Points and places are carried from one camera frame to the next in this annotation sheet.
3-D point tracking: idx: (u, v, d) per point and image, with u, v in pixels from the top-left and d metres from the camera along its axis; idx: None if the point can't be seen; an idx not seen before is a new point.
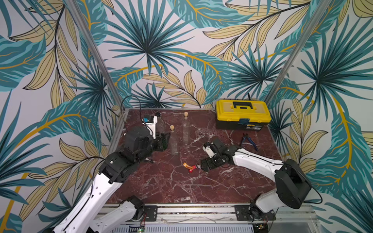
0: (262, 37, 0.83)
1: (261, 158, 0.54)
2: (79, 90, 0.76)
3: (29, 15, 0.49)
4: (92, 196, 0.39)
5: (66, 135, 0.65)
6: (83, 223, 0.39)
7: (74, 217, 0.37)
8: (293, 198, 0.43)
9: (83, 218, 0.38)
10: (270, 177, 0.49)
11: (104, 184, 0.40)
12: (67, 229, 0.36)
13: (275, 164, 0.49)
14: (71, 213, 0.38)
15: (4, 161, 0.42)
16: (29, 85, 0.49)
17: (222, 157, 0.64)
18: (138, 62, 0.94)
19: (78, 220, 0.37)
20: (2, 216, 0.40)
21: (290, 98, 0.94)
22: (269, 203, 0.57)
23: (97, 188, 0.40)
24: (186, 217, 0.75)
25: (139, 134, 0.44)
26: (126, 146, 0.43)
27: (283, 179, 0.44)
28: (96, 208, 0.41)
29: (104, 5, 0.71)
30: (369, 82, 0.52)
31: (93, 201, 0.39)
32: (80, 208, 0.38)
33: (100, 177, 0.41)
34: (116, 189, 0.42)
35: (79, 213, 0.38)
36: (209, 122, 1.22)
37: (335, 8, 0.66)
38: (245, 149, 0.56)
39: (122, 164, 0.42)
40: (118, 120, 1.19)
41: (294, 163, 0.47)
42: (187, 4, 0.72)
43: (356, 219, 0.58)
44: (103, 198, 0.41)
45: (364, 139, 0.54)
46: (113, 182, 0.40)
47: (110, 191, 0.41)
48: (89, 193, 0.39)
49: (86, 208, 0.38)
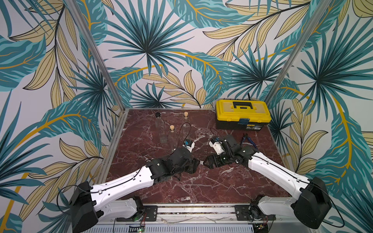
0: (262, 37, 0.83)
1: (283, 170, 0.49)
2: (79, 90, 0.76)
3: (29, 15, 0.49)
4: (133, 179, 0.47)
5: (66, 135, 0.65)
6: (115, 195, 0.44)
7: (112, 186, 0.44)
8: (313, 219, 0.41)
9: (118, 191, 0.44)
10: (290, 193, 0.46)
11: (146, 176, 0.49)
12: (103, 192, 0.42)
13: (299, 180, 0.45)
14: (112, 182, 0.45)
15: (4, 161, 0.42)
16: (29, 85, 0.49)
17: (236, 158, 0.59)
18: (138, 62, 0.94)
19: (114, 190, 0.44)
20: (2, 216, 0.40)
21: (290, 98, 0.94)
22: (274, 208, 0.57)
23: (141, 175, 0.49)
24: (186, 217, 0.75)
25: (185, 155, 0.54)
26: (170, 158, 0.55)
27: (310, 201, 0.40)
28: (127, 191, 0.47)
29: (104, 5, 0.71)
30: (369, 82, 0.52)
31: (133, 183, 0.46)
32: (121, 182, 0.46)
33: (145, 170, 0.50)
34: (147, 187, 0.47)
35: (118, 186, 0.45)
36: (209, 122, 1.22)
37: (335, 8, 0.66)
38: (263, 156, 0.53)
39: (162, 172, 0.51)
40: (118, 120, 1.19)
41: (321, 182, 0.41)
42: (187, 4, 0.72)
43: (356, 219, 0.58)
44: (138, 187, 0.48)
45: (364, 139, 0.54)
46: (152, 179, 0.49)
47: (145, 185, 0.50)
48: (132, 176, 0.48)
49: (125, 185, 0.45)
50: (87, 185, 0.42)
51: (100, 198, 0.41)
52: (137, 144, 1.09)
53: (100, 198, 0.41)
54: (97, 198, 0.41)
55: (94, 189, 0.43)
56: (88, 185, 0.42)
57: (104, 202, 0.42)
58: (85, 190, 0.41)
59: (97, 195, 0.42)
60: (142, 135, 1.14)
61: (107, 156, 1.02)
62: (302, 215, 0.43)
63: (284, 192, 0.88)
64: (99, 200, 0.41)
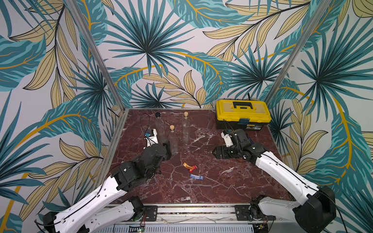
0: (262, 37, 0.83)
1: (292, 174, 0.47)
2: (80, 90, 0.76)
3: (29, 15, 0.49)
4: (97, 196, 0.42)
5: (66, 135, 0.65)
6: (80, 220, 0.41)
7: (76, 210, 0.40)
8: (313, 226, 0.40)
9: (80, 215, 0.40)
10: (295, 197, 0.45)
11: (111, 188, 0.43)
12: (66, 219, 0.39)
13: (308, 186, 0.44)
14: (76, 205, 0.41)
15: (4, 161, 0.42)
16: (28, 85, 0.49)
17: (244, 153, 0.58)
18: (138, 62, 0.94)
19: (78, 214, 0.40)
20: (2, 216, 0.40)
21: (290, 98, 0.94)
22: (275, 209, 0.56)
23: (105, 190, 0.43)
24: (186, 217, 0.75)
25: (156, 152, 0.47)
26: (142, 159, 0.47)
27: (316, 208, 0.39)
28: (95, 209, 0.42)
29: (104, 5, 0.71)
30: (369, 82, 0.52)
31: (97, 201, 0.41)
32: (84, 203, 0.41)
33: (111, 181, 0.44)
34: (120, 196, 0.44)
35: (82, 208, 0.40)
36: (209, 122, 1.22)
37: (335, 8, 0.66)
38: (273, 157, 0.53)
39: (133, 176, 0.44)
40: (118, 120, 1.19)
41: (331, 191, 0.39)
42: (187, 4, 0.72)
43: (356, 219, 0.58)
44: (105, 202, 0.43)
45: (364, 139, 0.54)
46: (120, 189, 0.43)
47: (114, 196, 0.43)
48: (96, 192, 0.42)
49: (89, 206, 0.41)
50: (49, 215, 0.41)
51: (64, 227, 0.38)
52: (137, 144, 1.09)
53: (63, 227, 0.38)
54: (61, 228, 0.38)
55: (57, 218, 0.40)
56: (51, 215, 0.41)
57: (70, 229, 0.39)
58: (50, 221, 0.39)
59: (60, 224, 0.39)
60: (141, 135, 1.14)
61: (107, 156, 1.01)
62: (304, 220, 0.42)
63: (284, 192, 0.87)
64: (62, 229, 0.38)
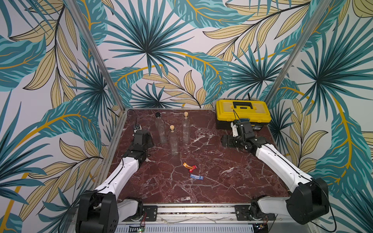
0: (262, 37, 0.83)
1: (289, 164, 0.49)
2: (79, 90, 0.76)
3: (29, 15, 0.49)
4: (125, 166, 0.53)
5: (66, 135, 0.65)
6: (120, 183, 0.49)
7: (113, 178, 0.48)
8: (302, 214, 0.41)
9: (120, 178, 0.49)
10: (288, 186, 0.46)
11: (129, 160, 0.56)
12: (110, 184, 0.46)
13: (301, 176, 0.45)
14: (109, 177, 0.48)
15: (4, 161, 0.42)
16: (29, 85, 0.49)
17: (246, 143, 0.61)
18: (138, 61, 0.94)
19: (117, 179, 0.48)
20: (1, 216, 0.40)
21: (290, 98, 0.94)
22: (272, 205, 0.57)
23: (127, 161, 0.56)
24: (186, 217, 0.75)
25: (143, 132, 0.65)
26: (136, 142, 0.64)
27: (305, 195, 0.40)
28: (126, 177, 0.53)
29: (104, 5, 0.71)
30: (369, 82, 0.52)
31: (127, 168, 0.53)
32: (118, 171, 0.51)
33: (127, 159, 0.57)
34: (135, 168, 0.58)
35: (118, 174, 0.49)
36: (209, 122, 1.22)
37: (335, 8, 0.66)
38: (274, 148, 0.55)
39: (138, 153, 0.61)
40: (118, 120, 1.19)
41: (324, 183, 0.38)
42: (187, 4, 0.72)
43: (356, 219, 0.58)
44: (130, 169, 0.55)
45: (364, 139, 0.54)
46: (135, 160, 0.57)
47: (134, 167, 0.57)
48: (122, 164, 0.54)
49: (123, 172, 0.51)
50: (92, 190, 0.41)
51: (112, 188, 0.45)
52: None
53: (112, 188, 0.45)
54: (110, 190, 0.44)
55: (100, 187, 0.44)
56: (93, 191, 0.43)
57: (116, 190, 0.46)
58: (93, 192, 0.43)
59: (107, 189, 0.44)
60: None
61: (107, 156, 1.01)
62: (294, 209, 0.44)
63: (283, 192, 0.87)
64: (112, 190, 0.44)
